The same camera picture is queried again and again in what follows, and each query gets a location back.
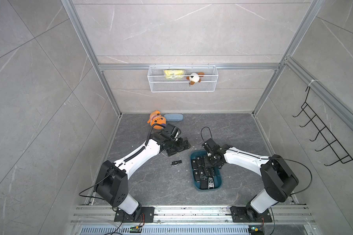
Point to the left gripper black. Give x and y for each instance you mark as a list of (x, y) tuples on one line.
[(181, 147)]

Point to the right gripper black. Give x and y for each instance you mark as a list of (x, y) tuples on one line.
[(216, 164)]

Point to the Mercedes key chrome black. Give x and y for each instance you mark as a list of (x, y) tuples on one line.
[(175, 163)]

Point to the teal storage box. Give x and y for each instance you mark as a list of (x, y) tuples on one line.
[(201, 175)]

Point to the BMW key silver black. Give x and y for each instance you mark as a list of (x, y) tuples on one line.
[(211, 183)]

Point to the black VW key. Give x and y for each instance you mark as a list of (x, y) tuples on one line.
[(199, 161)]

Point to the black flip key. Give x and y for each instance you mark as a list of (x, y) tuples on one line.
[(194, 164)]

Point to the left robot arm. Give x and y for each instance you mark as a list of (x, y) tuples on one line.
[(112, 181)]

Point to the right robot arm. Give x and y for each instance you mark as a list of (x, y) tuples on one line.
[(278, 178)]

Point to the light blue glasses case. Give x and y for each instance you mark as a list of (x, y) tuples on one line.
[(174, 117)]

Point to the orange plush toy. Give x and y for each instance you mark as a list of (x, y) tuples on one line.
[(156, 120)]

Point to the brown white plush dog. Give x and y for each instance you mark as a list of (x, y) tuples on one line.
[(195, 78)]

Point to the yellow plush in basket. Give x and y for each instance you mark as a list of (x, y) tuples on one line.
[(174, 74)]

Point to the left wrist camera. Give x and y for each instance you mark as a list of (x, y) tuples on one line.
[(171, 132)]

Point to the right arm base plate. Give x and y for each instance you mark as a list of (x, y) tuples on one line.
[(247, 215)]

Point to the white wire basket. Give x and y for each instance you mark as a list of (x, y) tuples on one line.
[(159, 84)]

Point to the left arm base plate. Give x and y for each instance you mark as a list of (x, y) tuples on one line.
[(144, 215)]

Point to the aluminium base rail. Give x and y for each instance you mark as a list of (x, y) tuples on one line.
[(192, 220)]

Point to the black wall hook rack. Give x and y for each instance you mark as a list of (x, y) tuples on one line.
[(339, 153)]

